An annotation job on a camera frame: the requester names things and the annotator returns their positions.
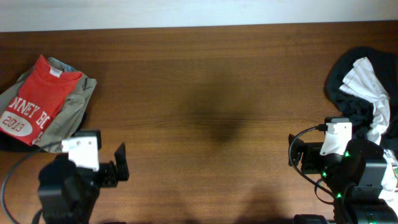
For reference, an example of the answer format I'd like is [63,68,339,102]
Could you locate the red orange t-shirt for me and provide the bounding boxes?
[1,55,83,146]

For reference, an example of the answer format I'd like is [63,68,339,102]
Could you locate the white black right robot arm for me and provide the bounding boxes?
[289,134,397,223]

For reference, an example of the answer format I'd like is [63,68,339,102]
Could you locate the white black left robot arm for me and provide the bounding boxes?
[38,143,129,224]

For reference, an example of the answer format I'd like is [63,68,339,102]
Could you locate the folded khaki trousers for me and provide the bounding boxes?
[1,57,97,152]

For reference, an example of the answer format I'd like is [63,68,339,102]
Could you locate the folded black garment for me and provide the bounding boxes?
[0,111,88,154]

